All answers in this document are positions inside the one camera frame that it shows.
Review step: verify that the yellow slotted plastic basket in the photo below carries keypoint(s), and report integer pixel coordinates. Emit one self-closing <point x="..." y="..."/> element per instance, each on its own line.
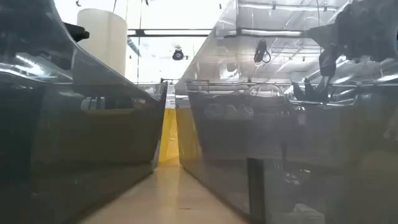
<point x="169" y="137"/>

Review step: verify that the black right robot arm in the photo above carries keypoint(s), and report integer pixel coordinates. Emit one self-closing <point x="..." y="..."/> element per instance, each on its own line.
<point x="363" y="28"/>

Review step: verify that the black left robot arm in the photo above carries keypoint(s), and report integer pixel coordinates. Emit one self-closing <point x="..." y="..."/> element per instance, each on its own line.
<point x="77" y="32"/>

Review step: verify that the smoky grey plastic basket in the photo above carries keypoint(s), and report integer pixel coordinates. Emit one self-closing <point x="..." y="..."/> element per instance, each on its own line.
<point x="93" y="140"/>
<point x="233" y="140"/>

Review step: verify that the black hanging ceiling fixture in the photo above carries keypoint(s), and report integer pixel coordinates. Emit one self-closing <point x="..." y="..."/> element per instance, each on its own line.
<point x="260" y="51"/>
<point x="178" y="55"/>

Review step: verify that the white shade wooden base lamp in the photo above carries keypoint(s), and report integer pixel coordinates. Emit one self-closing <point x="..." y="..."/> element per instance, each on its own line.
<point x="102" y="40"/>

